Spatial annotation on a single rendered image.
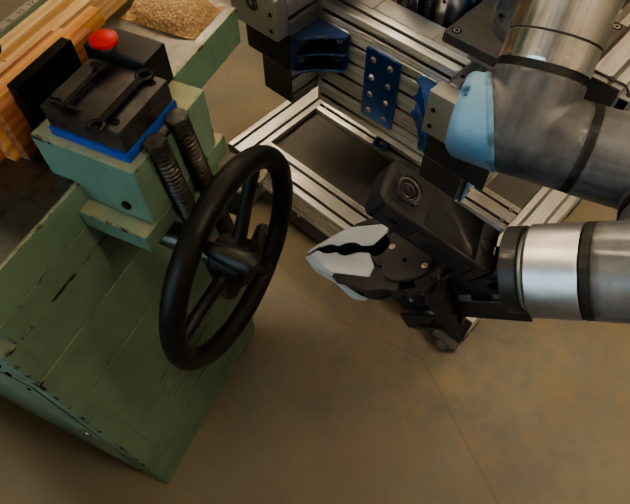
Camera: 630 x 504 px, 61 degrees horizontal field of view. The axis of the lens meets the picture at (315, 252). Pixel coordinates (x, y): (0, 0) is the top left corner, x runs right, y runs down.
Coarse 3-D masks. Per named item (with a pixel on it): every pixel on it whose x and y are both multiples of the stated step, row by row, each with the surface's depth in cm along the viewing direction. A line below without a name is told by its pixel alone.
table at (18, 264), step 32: (128, 0) 80; (160, 32) 76; (224, 32) 79; (192, 64) 74; (32, 160) 63; (0, 192) 60; (32, 192) 60; (64, 192) 60; (192, 192) 67; (0, 224) 58; (32, 224) 58; (64, 224) 62; (96, 224) 63; (128, 224) 62; (160, 224) 62; (0, 256) 56; (32, 256) 59; (0, 288) 56; (32, 288) 60; (0, 320) 58
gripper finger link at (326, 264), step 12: (312, 252) 54; (336, 252) 51; (360, 252) 50; (312, 264) 53; (324, 264) 51; (336, 264) 50; (348, 264) 50; (360, 264) 49; (372, 264) 48; (324, 276) 52; (348, 288) 53
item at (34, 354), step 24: (120, 240) 73; (96, 264) 70; (120, 264) 75; (72, 288) 67; (96, 288) 72; (48, 312) 64; (72, 312) 69; (24, 336) 62; (48, 336) 66; (72, 336) 71; (0, 360) 62; (24, 360) 64; (48, 360) 68
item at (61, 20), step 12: (84, 0) 73; (96, 0) 74; (108, 0) 77; (120, 0) 79; (60, 12) 72; (72, 12) 72; (108, 12) 77; (48, 24) 71; (60, 24) 71; (36, 36) 69
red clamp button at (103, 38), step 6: (102, 30) 56; (108, 30) 56; (90, 36) 56; (96, 36) 56; (102, 36) 56; (108, 36) 56; (114, 36) 56; (90, 42) 55; (96, 42) 55; (102, 42) 55; (108, 42) 55; (114, 42) 56; (96, 48) 55; (102, 48) 55; (108, 48) 56
